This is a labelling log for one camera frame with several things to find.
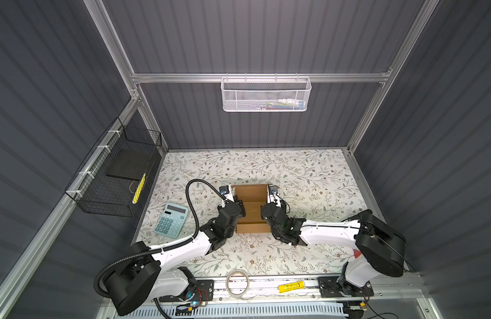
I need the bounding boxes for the brown cardboard box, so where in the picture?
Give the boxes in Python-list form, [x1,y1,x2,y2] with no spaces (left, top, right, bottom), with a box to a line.
[232,184,271,234]

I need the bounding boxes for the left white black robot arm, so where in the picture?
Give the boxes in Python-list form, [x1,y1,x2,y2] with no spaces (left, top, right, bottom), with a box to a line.
[94,199,246,316]

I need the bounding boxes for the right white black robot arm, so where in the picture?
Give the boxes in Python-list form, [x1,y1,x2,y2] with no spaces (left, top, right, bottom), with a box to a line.
[261,203,406,297]

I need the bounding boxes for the teal calculator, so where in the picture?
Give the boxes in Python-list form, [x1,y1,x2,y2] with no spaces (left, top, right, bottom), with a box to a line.
[154,203,188,239]

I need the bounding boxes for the yellow label tag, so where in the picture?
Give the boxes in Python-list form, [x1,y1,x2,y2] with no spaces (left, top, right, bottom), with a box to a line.
[278,281,305,293]

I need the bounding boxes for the clear tape roll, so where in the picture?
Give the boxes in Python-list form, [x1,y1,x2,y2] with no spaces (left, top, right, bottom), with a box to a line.
[225,269,251,299]

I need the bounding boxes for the red pencil cup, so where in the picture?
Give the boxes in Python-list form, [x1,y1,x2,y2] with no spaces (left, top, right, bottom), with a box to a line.
[354,249,362,259]

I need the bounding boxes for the white vented strip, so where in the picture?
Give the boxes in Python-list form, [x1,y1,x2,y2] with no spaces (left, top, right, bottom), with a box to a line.
[111,302,346,319]

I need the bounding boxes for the black flat pad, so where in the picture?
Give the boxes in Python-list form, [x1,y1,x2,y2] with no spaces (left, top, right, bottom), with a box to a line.
[106,150,150,182]

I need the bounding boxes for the markers in white basket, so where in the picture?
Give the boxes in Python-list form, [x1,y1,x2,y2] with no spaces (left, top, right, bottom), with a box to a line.
[256,98,307,112]

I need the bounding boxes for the black corrugated cable conduit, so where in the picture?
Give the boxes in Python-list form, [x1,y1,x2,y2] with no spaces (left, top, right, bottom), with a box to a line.
[93,179,226,319]

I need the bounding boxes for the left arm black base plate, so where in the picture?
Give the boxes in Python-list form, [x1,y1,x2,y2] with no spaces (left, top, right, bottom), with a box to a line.
[158,280,215,303]

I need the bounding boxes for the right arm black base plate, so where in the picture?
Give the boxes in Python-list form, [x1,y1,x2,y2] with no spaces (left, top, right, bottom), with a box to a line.
[317,276,374,298]

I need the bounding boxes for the black wire basket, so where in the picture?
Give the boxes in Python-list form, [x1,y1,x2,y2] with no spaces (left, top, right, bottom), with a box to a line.
[65,119,162,217]

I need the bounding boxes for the white wire mesh basket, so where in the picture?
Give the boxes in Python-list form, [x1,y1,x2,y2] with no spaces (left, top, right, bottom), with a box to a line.
[220,77,312,112]

